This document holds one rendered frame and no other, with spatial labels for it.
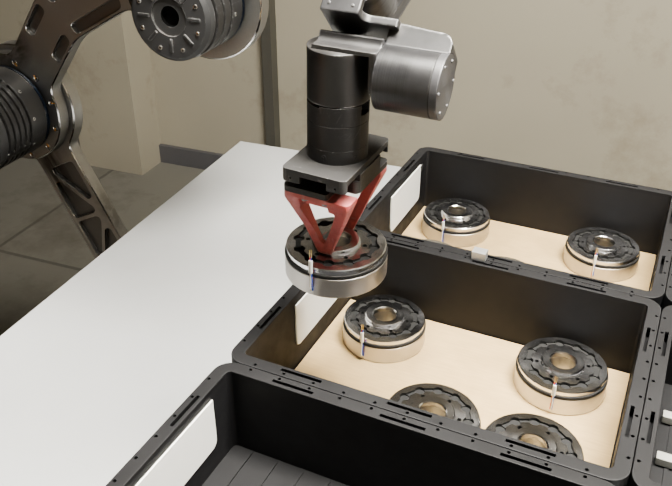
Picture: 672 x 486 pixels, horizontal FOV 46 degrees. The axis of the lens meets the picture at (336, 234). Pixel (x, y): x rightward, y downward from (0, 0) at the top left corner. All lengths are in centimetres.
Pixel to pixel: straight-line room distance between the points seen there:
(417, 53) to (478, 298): 42
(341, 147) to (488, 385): 38
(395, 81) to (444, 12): 216
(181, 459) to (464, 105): 226
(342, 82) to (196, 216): 93
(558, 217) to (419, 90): 64
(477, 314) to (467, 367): 8
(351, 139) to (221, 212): 89
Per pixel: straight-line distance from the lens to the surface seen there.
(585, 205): 125
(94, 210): 174
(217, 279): 137
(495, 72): 283
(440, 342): 101
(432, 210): 124
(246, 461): 86
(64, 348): 127
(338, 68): 68
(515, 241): 124
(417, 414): 76
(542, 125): 286
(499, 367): 98
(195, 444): 79
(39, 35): 159
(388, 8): 72
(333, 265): 75
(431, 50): 68
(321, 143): 71
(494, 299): 100
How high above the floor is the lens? 144
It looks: 30 degrees down
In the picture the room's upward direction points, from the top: straight up
